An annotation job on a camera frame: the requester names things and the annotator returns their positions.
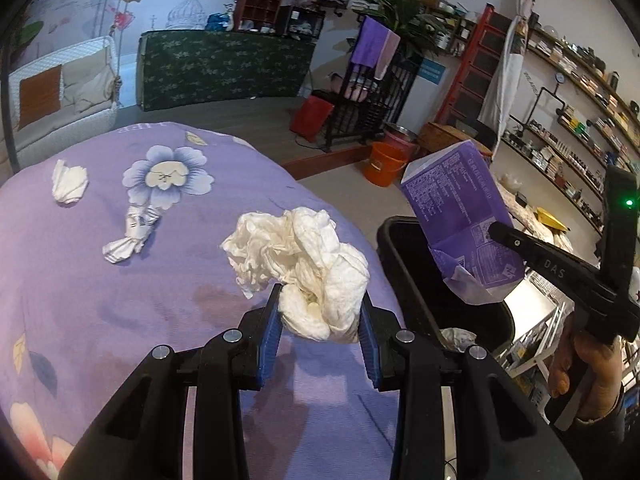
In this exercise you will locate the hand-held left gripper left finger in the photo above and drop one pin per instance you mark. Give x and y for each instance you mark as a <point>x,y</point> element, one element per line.
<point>270,332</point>

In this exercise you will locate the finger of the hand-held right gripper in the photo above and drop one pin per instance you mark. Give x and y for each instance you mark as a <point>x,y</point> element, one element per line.
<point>515,245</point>

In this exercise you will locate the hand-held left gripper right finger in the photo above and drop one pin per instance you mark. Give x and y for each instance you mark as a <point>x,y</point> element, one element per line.
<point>369,355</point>

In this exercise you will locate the large white tissue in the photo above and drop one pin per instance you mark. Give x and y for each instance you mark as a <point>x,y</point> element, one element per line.
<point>310,270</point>

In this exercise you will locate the purple carton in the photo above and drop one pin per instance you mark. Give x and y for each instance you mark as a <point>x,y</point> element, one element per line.
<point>450,200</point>

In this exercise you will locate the black trash bin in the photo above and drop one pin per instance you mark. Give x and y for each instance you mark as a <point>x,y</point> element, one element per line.
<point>410,260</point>

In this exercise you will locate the person's right forearm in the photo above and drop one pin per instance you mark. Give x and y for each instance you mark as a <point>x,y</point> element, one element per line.
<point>600,447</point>

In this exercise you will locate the person's right hand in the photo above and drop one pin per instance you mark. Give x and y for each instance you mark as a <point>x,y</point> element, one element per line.
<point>595,375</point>

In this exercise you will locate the yellow dustpan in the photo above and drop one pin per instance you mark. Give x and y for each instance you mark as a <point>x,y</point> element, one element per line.
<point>550,217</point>

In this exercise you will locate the white tissue wad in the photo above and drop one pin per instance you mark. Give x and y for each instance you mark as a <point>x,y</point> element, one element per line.
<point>459,339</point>

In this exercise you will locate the white display rack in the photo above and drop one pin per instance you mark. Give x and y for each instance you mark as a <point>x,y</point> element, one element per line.
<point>540,340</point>

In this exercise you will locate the pink bucket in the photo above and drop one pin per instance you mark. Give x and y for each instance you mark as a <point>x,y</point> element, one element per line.
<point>407,147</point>

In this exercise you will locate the orange bucket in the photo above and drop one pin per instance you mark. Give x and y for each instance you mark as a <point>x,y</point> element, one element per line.
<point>382,167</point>

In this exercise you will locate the black pipe with gauge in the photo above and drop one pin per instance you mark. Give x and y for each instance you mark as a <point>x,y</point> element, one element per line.
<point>555,95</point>

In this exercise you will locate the metal basin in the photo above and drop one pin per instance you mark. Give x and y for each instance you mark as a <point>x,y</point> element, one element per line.
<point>400,132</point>

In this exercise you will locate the twisted white paper napkin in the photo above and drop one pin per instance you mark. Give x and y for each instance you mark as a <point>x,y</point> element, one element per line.
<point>132,232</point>

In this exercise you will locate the purple floral cloth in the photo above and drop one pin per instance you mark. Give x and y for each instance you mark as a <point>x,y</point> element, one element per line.
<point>100,310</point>

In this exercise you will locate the red ladder shelf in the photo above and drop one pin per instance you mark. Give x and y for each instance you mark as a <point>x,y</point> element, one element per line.
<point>475,70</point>

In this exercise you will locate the white hanging cloth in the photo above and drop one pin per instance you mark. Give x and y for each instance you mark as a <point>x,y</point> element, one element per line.
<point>505,60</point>

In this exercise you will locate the blue sign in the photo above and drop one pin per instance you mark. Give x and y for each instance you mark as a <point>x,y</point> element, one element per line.
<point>431,71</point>

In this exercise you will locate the black metal rack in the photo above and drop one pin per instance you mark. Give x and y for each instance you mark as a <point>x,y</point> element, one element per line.
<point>375,110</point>

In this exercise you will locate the red bag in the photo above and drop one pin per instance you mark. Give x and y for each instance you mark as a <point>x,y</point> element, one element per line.
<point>312,119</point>

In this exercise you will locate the pink towel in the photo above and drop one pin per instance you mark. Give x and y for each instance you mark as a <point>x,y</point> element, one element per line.
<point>387,55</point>

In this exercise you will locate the purple towel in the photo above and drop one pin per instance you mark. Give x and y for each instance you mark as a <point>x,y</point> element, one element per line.
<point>369,42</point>

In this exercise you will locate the small crumpled white tissue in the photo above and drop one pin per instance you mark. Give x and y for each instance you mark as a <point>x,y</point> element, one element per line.
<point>70,180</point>

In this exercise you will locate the green potted plant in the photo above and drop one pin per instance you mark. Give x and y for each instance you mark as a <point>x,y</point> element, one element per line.
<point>405,10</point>

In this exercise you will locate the green patterned covered table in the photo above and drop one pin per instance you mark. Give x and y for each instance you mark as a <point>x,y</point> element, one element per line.
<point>225,70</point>

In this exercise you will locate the white wicker swing chair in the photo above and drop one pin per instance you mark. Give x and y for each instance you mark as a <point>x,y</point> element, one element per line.
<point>75,125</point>

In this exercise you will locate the beige cushion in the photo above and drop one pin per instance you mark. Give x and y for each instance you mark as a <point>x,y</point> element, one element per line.
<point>90,80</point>

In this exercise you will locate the orange cushion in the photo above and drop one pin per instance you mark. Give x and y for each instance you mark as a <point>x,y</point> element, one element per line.
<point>40,97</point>

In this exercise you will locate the wooden wall shelving with goods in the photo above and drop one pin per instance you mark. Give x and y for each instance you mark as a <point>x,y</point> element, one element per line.
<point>575,125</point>

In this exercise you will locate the dark wall shelf with jars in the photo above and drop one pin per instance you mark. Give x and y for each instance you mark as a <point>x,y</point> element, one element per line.
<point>455,25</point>

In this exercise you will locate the black box frame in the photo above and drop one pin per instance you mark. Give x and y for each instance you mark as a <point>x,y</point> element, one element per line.
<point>305,22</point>

